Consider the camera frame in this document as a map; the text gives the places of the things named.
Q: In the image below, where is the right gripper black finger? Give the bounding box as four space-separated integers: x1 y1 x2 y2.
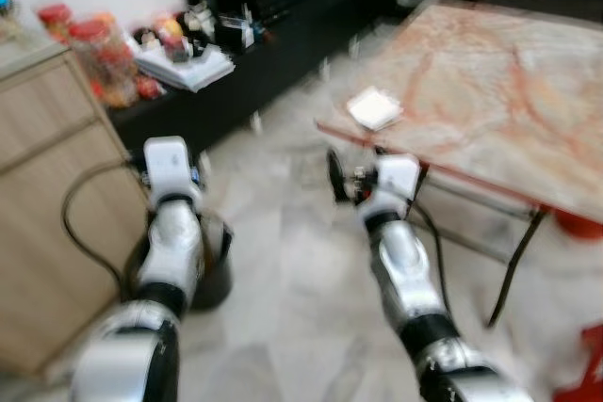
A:
326 148 348 203

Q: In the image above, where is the black round rubbish bin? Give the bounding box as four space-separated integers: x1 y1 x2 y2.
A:
127 214 235 312

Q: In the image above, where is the white square napkin stack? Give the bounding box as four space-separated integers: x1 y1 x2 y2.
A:
347 87 404 132

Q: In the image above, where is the long black television console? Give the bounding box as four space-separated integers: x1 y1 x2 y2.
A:
108 0 401 153

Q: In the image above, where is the pink marble top table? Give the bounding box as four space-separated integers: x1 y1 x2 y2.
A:
316 0 603 328

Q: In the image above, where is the white stack of papers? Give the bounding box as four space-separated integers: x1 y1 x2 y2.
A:
135 44 235 92

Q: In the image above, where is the black and white toy figure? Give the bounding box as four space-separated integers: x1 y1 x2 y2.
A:
182 0 220 45

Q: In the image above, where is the small colourful toy figure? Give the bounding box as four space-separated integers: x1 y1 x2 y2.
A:
132 16 189 64

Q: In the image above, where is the red plastic basin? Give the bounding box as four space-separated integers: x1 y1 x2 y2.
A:
556 212 603 240

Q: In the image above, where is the large red-lidded snack jar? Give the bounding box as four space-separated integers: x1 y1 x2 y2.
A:
68 14 138 109

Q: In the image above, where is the light wooden cabinet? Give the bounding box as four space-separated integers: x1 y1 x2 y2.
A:
0 40 152 375

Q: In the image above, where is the red plastic stool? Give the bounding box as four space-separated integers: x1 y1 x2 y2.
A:
551 322 603 402

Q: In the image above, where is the small red-lidded snack jar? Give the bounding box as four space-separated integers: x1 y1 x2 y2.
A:
38 4 74 42

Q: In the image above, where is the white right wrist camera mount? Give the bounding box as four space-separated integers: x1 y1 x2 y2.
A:
363 155 420 219

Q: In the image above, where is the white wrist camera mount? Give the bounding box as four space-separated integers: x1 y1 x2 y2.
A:
363 155 420 219
143 137 201 198

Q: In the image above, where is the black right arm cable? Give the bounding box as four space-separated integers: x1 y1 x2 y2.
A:
405 200 449 309

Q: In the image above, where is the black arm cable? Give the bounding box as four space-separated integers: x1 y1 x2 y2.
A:
61 162 147 295
405 200 449 309

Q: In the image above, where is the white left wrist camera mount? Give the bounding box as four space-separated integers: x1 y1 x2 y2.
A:
143 137 201 198

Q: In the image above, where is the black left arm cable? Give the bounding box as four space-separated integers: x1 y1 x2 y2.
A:
61 162 147 295

